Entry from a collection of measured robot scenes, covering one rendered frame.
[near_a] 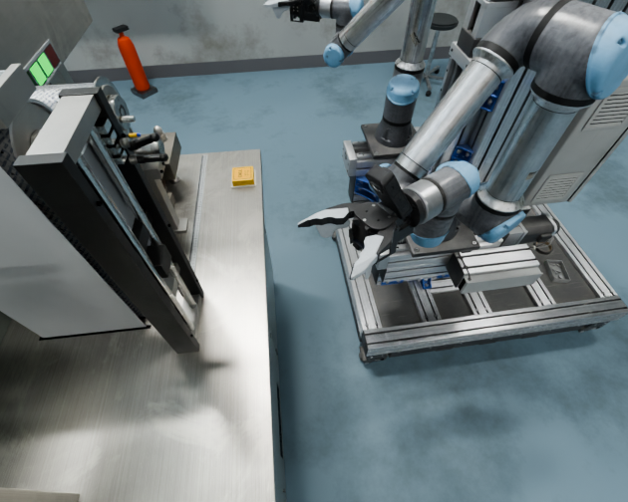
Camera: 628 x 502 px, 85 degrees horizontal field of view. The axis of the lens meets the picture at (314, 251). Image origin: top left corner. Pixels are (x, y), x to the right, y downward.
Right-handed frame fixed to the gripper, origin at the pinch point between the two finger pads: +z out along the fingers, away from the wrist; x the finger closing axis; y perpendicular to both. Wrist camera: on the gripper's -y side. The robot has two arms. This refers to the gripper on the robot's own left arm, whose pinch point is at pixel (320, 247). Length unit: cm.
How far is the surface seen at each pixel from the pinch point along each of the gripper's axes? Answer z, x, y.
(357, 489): 2, -15, 127
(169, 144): 6, 74, 11
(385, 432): -21, -5, 126
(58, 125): 24.3, 16.6, -22.8
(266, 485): 25.0, -14.6, 35.9
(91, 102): 20.0, 20.3, -23.0
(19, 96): 27.4, 27.5, -23.8
